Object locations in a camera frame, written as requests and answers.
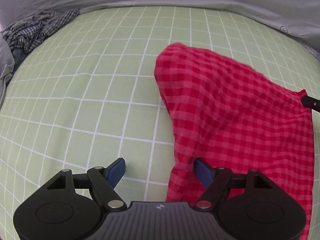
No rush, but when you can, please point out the red checkered garment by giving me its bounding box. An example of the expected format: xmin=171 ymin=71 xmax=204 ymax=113
xmin=154 ymin=42 xmax=315 ymax=240

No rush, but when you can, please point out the grey plaid shirt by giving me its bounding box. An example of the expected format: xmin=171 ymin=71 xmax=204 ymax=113
xmin=2 ymin=9 xmax=80 ymax=54

